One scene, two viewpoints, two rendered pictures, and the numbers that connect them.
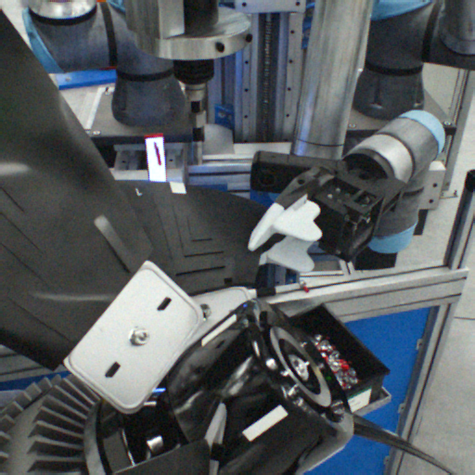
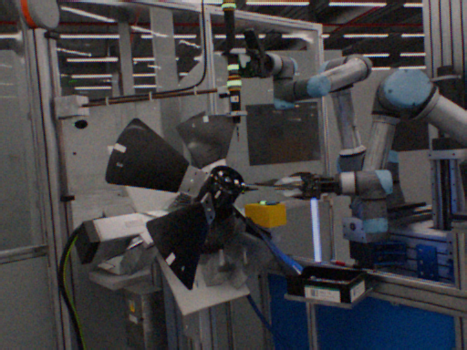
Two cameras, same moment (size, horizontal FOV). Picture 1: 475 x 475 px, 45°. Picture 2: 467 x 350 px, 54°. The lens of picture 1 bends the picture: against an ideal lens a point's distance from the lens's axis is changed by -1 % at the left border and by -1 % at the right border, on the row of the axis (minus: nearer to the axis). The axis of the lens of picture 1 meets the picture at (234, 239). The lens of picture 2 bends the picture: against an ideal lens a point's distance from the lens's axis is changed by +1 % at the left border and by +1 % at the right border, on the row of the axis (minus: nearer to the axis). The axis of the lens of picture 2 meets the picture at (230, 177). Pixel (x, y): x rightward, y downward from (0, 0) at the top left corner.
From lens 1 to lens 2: 1.39 m
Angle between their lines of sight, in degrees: 69
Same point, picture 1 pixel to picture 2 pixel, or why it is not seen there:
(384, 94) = not seen: outside the picture
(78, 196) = (220, 145)
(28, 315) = (200, 159)
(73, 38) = (347, 162)
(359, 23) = (377, 138)
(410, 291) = (429, 293)
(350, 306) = (394, 290)
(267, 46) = (446, 178)
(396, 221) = (364, 213)
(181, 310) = not seen: hidden behind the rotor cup
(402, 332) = (439, 334)
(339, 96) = (368, 166)
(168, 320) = not seen: hidden behind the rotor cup
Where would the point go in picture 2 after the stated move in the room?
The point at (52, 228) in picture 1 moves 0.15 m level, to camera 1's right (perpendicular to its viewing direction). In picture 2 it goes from (212, 148) to (230, 145)
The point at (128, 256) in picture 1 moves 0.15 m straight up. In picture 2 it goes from (219, 155) to (216, 110)
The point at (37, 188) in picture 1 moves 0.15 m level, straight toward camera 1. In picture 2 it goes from (213, 141) to (181, 143)
